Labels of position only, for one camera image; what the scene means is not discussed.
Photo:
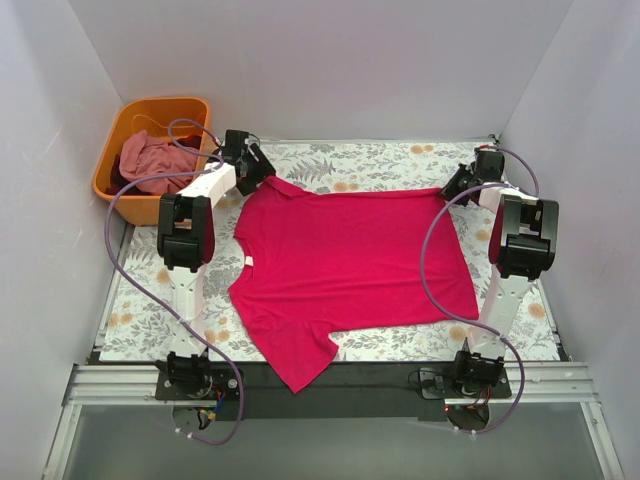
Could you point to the light pink shirt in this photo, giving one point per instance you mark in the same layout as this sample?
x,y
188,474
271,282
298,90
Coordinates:
x,y
155,160

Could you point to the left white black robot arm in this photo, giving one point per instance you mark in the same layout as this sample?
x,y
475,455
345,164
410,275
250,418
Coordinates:
x,y
186,243

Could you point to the orange plastic laundry basket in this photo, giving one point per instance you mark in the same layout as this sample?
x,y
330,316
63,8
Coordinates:
x,y
153,115

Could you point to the magenta t shirt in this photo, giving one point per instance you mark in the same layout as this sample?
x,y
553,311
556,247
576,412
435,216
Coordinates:
x,y
323,263

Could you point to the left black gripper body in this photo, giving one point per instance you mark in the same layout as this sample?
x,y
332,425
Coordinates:
x,y
258,167

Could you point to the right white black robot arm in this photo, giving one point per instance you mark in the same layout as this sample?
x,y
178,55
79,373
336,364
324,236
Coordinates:
x,y
522,246

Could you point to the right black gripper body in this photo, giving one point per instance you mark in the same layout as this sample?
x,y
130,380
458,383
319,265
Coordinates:
x,y
458,182

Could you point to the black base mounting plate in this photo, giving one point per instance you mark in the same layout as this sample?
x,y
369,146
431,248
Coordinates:
x,y
344,390

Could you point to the aluminium frame rail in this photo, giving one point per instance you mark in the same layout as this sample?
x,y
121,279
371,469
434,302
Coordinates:
x,y
545,382

